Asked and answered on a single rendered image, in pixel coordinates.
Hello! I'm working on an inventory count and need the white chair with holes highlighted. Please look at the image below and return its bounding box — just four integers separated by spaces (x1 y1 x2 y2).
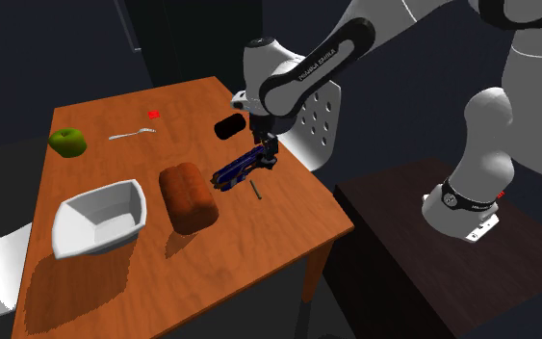
277 79 342 172

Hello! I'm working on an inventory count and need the green apple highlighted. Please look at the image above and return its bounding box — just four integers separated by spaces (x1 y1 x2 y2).
47 127 89 159

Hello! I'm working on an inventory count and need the black cylinder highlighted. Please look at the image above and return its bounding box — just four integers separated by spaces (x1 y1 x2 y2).
213 112 247 141

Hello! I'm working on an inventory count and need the white angular bowl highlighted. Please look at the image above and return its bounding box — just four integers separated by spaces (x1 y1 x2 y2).
51 178 148 261

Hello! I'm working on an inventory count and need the dark robot stand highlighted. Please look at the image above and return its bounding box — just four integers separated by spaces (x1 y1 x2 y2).
322 156 542 339

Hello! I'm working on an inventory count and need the silver spoon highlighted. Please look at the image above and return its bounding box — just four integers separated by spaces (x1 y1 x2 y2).
108 127 157 142

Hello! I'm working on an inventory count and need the brown bread loaf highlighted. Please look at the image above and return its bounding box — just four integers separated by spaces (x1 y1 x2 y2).
158 162 220 236

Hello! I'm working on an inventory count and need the wooden table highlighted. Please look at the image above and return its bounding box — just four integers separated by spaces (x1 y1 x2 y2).
11 75 355 339

